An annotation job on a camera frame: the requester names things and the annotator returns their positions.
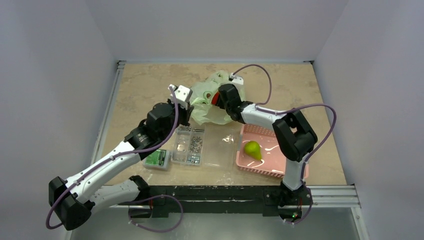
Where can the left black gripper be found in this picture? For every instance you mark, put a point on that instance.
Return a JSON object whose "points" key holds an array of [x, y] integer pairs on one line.
{"points": [[186, 113]]}

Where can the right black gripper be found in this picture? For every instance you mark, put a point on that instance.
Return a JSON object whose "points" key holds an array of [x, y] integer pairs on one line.
{"points": [[224, 95]]}

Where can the orange fake fruit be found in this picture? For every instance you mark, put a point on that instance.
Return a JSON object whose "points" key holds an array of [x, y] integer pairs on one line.
{"points": [[215, 99]]}

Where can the light green plastic bag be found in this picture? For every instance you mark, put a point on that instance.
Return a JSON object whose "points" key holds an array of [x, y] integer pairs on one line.
{"points": [[202, 94]]}

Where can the yellow fake fruit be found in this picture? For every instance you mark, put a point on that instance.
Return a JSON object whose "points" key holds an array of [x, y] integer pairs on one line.
{"points": [[253, 150]]}

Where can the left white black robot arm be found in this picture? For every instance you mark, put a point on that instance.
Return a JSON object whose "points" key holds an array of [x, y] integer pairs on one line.
{"points": [[75, 199]]}

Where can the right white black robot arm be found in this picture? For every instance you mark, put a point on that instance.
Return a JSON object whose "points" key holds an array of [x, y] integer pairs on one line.
{"points": [[294, 134]]}

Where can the green white small box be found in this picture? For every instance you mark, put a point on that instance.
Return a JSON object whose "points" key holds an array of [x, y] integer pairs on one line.
{"points": [[158, 160]]}

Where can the clear plastic screw organizer box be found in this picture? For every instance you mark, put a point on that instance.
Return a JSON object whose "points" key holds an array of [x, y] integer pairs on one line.
{"points": [[211, 146]]}

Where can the pink plastic basket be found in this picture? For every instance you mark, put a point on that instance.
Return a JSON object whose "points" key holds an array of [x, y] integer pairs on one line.
{"points": [[272, 163]]}

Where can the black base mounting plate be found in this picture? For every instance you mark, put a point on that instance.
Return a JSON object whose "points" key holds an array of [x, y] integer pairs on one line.
{"points": [[267, 200]]}

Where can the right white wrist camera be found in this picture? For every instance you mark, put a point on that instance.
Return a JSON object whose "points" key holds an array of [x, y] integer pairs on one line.
{"points": [[236, 80]]}

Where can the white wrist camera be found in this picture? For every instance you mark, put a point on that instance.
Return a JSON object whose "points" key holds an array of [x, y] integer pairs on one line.
{"points": [[236, 80], [180, 94]]}

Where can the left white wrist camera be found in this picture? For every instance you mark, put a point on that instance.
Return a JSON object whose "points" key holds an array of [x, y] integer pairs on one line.
{"points": [[180, 94]]}

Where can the aluminium left frame rail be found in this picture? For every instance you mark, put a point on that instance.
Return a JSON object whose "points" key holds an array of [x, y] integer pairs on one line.
{"points": [[102, 144]]}

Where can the aluminium frame rail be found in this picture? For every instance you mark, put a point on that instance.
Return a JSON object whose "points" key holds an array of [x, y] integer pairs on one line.
{"points": [[220, 61], [338, 195], [102, 144]]}

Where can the aluminium back frame rail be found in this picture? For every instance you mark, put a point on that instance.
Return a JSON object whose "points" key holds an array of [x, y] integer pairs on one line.
{"points": [[220, 61]]}

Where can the aluminium front frame rail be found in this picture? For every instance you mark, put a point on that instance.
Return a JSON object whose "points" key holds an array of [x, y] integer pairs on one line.
{"points": [[338, 195]]}

